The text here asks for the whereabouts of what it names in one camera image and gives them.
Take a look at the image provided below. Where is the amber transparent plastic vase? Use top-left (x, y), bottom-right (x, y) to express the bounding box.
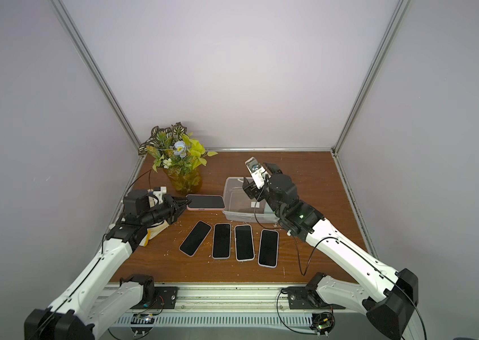
top-left (164, 168), bottom-right (203, 196)

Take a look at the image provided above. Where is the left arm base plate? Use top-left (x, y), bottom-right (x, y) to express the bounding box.
top-left (132, 286), bottom-right (179, 310)

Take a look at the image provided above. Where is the beige cased phone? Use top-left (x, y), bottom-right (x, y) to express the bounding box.
top-left (235, 225), bottom-right (255, 262)

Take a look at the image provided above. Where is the white work glove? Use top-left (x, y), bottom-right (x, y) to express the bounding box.
top-left (139, 229), bottom-right (151, 247)

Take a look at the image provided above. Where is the pink cased phone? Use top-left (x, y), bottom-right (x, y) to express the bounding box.
top-left (186, 194), bottom-right (225, 211)

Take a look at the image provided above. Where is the left controller board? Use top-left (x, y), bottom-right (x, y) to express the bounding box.
top-left (131, 314), bottom-right (155, 339)

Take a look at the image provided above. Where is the artificial green leafy plant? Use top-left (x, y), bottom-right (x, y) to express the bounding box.
top-left (138, 123), bottom-right (218, 174)

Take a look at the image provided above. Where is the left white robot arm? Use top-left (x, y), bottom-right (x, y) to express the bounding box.
top-left (24, 187), bottom-right (190, 339)

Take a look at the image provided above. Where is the dark phone black screen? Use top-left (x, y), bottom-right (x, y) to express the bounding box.
top-left (179, 221), bottom-right (212, 257)

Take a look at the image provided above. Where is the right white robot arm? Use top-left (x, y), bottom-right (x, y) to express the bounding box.
top-left (243, 157), bottom-right (419, 339)

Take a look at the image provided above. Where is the white phone black screen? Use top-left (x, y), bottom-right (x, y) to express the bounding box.
top-left (258, 229), bottom-right (279, 269)

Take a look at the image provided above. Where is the clear plastic storage box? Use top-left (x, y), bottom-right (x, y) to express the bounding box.
top-left (223, 177), bottom-right (278, 224)

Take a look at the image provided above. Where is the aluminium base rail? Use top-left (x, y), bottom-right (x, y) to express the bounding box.
top-left (48, 282), bottom-right (419, 340)

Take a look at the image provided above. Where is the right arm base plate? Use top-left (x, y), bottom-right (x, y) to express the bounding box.
top-left (282, 286), bottom-right (345, 310)

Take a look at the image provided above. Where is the controller board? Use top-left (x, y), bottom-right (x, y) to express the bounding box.
top-left (131, 314), bottom-right (155, 339)
top-left (310, 311), bottom-right (336, 337)

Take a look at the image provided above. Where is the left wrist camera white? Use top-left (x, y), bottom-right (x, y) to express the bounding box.
top-left (147, 186), bottom-right (167, 207)

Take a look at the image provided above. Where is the right controller board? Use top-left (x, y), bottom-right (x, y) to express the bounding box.
top-left (310, 311), bottom-right (336, 337)

